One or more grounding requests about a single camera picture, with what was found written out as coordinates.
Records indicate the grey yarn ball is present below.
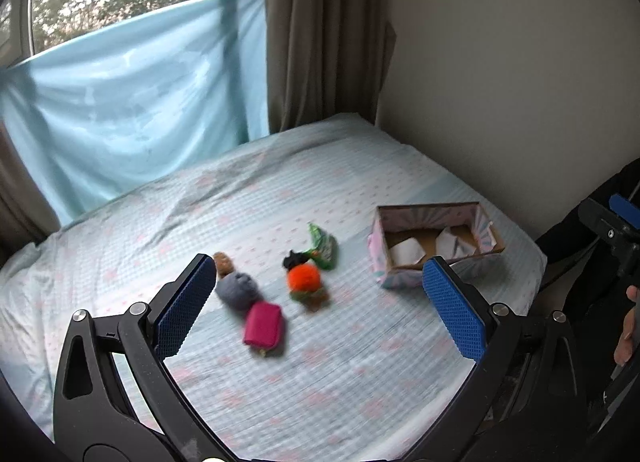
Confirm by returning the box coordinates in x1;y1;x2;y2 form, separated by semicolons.
215;271;264;312

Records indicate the white folded cloth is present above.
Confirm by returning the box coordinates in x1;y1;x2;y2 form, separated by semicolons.
436;227;477;259
389;238;427;268

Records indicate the person's dark clothing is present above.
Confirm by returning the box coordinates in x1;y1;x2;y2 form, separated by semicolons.
534;157;640;462

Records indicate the green soft packet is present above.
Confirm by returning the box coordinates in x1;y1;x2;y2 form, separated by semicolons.
306;223;339;271

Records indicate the pink soft pouch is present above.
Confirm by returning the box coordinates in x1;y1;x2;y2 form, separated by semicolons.
243;301;286;358

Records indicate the orange pom-pom ball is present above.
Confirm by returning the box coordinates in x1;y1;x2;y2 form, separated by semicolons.
286;264;322;292

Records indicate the brown curtain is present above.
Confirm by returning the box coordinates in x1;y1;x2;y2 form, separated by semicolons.
0;121;64;264
262;0;397;134

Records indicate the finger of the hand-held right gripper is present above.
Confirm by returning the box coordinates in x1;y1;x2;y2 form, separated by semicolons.
579;193;640;248

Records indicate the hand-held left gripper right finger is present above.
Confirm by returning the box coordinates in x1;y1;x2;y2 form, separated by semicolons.
407;256;590;462

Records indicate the light blue hanging cloth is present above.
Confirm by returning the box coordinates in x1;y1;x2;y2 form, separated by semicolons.
0;0;272;229

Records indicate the brown and green soft toy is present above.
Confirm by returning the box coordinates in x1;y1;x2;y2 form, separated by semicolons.
292;286;331;313

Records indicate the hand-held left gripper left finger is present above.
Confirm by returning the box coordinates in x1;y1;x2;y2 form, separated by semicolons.
52;253;237;462

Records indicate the person's right hand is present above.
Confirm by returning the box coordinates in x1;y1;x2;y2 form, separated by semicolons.
613;286;640;368

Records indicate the small black soft toy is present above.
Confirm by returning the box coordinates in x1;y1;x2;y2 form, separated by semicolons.
283;251;313;271

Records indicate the patterned cardboard box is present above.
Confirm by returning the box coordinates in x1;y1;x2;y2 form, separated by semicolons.
367;201;507;291

